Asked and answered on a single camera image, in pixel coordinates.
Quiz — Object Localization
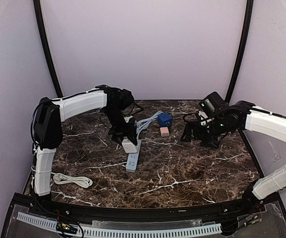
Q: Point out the white cube socket adapter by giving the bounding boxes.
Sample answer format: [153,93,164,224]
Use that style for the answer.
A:
[122,137,139,154]

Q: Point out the blue cube socket adapter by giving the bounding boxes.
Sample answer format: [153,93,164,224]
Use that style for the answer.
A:
[157,113,173,127]

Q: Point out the light blue power strip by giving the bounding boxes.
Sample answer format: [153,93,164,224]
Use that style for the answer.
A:
[125,111,164,173]

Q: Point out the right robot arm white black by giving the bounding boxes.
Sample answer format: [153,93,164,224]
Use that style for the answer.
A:
[180,92,286,202]

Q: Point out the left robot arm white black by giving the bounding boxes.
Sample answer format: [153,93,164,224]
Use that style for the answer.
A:
[30,85,141,197]

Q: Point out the pink charger plug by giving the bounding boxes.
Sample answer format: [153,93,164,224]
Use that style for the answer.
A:
[160,127,170,137]

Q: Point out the white power strip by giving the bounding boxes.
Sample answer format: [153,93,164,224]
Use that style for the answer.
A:
[51,173,93,188]

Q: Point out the small circuit board right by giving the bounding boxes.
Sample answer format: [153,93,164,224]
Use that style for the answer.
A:
[242,214,261,226]

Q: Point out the small circuit board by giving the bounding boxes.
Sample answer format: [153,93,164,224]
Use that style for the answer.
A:
[242,214,261,226]
[56,222,77,235]

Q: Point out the small circuit board left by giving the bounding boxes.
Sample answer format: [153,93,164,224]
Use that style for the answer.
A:
[56,222,77,235]

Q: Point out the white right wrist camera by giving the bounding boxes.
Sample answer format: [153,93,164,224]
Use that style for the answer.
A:
[198,110,211,126]

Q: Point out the white slotted cable duct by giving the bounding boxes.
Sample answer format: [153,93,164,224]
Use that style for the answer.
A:
[16,212,222,238]

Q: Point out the black front rail frame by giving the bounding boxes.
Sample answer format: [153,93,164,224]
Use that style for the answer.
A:
[1,193,286,238]

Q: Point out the right black corner post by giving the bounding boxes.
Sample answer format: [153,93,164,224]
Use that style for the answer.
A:
[225,0,254,103]

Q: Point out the black corner post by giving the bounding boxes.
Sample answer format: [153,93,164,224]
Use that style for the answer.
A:
[225,0,254,103]
[33,0,63,98]

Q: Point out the left black corner post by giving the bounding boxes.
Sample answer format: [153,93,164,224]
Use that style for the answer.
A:
[33,0,63,98]

